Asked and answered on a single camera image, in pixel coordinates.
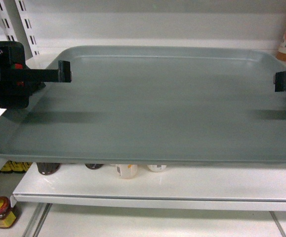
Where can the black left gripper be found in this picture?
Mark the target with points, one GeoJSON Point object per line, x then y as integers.
{"type": "Point", "coordinates": [18, 82]}

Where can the silver grey serving tray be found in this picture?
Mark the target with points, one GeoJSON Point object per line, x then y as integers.
{"type": "Point", "coordinates": [153, 105]}

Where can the white slotted shelf upright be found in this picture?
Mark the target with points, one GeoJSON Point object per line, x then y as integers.
{"type": "Point", "coordinates": [17, 27]}

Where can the red lid sauce jar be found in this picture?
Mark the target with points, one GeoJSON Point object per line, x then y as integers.
{"type": "Point", "coordinates": [8, 214]}

